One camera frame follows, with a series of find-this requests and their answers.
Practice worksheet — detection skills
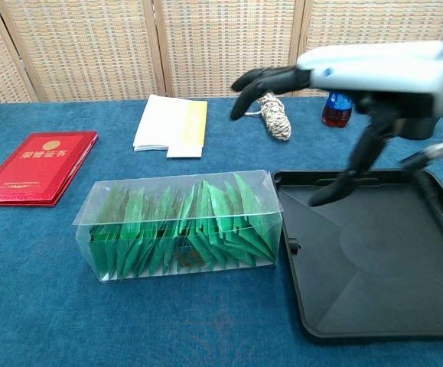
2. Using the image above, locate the black plastic tray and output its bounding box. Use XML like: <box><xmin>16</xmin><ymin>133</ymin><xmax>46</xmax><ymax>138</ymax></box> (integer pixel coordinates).
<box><xmin>270</xmin><ymin>167</ymin><xmax>443</xmax><ymax>343</ymax></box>

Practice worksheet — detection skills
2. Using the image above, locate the clear plastic box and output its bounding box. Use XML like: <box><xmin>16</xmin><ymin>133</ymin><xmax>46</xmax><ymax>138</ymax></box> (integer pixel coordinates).
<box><xmin>71</xmin><ymin>169</ymin><xmax>285</xmax><ymax>284</ymax></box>

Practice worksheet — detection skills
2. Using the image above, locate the black hand cable with connector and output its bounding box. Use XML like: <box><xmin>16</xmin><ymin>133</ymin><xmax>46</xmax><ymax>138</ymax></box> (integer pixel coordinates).
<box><xmin>399</xmin><ymin>132</ymin><xmax>443</xmax><ymax>170</ymax></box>

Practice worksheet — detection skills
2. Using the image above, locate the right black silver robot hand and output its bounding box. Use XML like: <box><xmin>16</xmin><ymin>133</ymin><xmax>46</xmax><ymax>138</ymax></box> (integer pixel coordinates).
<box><xmin>230</xmin><ymin>40</ymin><xmax>443</xmax><ymax>208</ymax></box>

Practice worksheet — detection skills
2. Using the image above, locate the red certificate book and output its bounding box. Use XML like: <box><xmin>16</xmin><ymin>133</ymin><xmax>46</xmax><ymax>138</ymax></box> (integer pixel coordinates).
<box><xmin>0</xmin><ymin>131</ymin><xmax>99</xmax><ymax>208</ymax></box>

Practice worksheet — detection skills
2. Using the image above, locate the cola bottle with blue cap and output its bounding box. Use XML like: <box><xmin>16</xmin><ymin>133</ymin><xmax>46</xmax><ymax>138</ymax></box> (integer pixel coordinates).
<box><xmin>321</xmin><ymin>91</ymin><xmax>355</xmax><ymax>128</ymax></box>

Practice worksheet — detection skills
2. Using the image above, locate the coiled speckled white rope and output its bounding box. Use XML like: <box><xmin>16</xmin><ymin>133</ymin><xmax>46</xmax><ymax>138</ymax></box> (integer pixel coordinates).
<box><xmin>245</xmin><ymin>91</ymin><xmax>293</xmax><ymax>141</ymax></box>

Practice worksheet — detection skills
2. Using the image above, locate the blue tablecloth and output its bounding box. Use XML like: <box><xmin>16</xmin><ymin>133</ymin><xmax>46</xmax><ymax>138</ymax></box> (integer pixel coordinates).
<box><xmin>0</xmin><ymin>91</ymin><xmax>443</xmax><ymax>367</ymax></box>

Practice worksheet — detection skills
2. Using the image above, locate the yellow and white folder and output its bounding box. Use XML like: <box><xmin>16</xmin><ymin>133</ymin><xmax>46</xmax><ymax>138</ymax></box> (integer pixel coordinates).
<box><xmin>166</xmin><ymin>99</ymin><xmax>209</xmax><ymax>159</ymax></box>

